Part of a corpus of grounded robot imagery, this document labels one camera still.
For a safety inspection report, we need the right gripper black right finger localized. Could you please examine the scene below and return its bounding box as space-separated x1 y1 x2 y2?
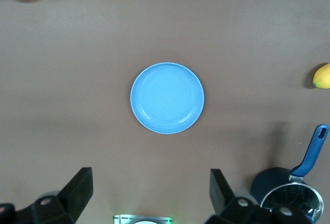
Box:
206 168 314 224

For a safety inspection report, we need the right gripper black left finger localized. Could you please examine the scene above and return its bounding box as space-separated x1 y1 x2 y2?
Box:
0 167 93 224

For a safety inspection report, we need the blue plate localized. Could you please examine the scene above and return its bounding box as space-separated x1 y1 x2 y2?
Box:
129 62 205 135

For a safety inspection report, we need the brown table cover cloth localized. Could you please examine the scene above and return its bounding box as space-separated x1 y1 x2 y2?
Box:
0 0 330 224

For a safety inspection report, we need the yellow lemon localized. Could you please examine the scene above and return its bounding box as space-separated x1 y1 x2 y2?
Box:
312 63 330 90

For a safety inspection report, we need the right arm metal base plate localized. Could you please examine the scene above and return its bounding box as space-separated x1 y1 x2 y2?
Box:
112 215 173 224

